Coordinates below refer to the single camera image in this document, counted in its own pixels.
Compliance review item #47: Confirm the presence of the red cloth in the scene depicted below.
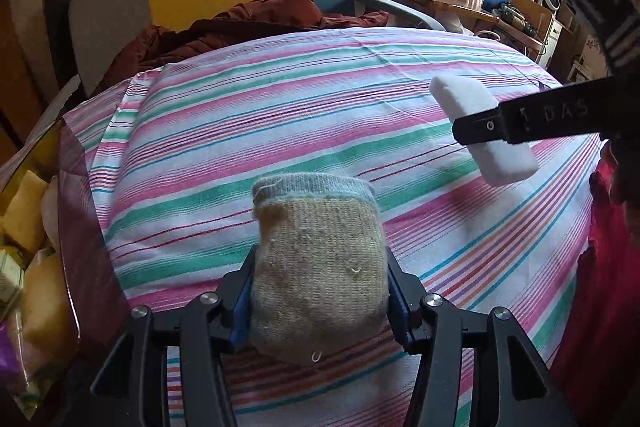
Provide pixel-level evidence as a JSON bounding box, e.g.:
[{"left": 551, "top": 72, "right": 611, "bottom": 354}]
[{"left": 550, "top": 147, "right": 640, "bottom": 427}]

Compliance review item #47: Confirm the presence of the white foam block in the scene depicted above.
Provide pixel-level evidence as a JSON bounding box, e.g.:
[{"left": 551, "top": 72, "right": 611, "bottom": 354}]
[{"left": 430, "top": 74, "right": 540, "bottom": 186}]

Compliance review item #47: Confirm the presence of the beige sock ball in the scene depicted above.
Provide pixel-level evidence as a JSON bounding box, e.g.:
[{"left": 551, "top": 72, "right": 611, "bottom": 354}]
[{"left": 249, "top": 173, "right": 390, "bottom": 365}]

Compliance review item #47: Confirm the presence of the purple snack packet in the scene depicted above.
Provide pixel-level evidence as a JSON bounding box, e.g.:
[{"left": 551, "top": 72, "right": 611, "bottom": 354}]
[{"left": 0, "top": 332, "right": 23, "bottom": 380}]

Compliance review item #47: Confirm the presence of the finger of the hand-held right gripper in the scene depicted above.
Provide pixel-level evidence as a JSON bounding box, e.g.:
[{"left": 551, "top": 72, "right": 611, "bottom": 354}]
[{"left": 451, "top": 106, "right": 508, "bottom": 146}]

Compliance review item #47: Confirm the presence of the white appliance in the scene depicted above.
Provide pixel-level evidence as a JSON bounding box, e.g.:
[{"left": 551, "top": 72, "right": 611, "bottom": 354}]
[{"left": 542, "top": 0, "right": 566, "bottom": 52}]

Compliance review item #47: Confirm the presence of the green print carton box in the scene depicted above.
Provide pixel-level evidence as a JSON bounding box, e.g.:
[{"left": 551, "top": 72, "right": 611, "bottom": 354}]
[{"left": 0, "top": 247, "right": 25, "bottom": 320}]

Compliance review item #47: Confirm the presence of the yellow sponge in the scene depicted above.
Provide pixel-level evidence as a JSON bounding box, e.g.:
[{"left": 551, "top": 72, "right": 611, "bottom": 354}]
[
  {"left": 22, "top": 252, "right": 78, "bottom": 348},
  {"left": 2, "top": 171, "right": 48, "bottom": 258}
]

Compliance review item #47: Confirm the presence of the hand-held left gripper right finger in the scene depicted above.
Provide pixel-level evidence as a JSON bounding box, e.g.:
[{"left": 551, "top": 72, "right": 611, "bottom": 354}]
[{"left": 386, "top": 247, "right": 576, "bottom": 427}]

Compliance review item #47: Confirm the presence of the striped bedsheet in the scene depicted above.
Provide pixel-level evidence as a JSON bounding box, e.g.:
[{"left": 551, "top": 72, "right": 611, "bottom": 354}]
[{"left": 62, "top": 27, "right": 611, "bottom": 427}]

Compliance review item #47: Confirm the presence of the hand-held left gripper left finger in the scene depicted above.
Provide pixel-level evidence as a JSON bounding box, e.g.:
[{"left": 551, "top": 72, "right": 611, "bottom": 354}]
[{"left": 75, "top": 249, "right": 257, "bottom": 427}]

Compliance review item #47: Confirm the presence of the wooden side shelf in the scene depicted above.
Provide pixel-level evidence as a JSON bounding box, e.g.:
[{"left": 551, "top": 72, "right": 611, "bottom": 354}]
[{"left": 507, "top": 0, "right": 553, "bottom": 58}]

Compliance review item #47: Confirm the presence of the maroon box with gold lining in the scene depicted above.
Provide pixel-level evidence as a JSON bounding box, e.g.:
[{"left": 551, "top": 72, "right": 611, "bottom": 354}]
[{"left": 0, "top": 119, "right": 130, "bottom": 413}]

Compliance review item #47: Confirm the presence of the dark red jacket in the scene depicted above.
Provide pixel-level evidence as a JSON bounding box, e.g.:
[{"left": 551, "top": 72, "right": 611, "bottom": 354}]
[{"left": 107, "top": 0, "right": 390, "bottom": 88}]

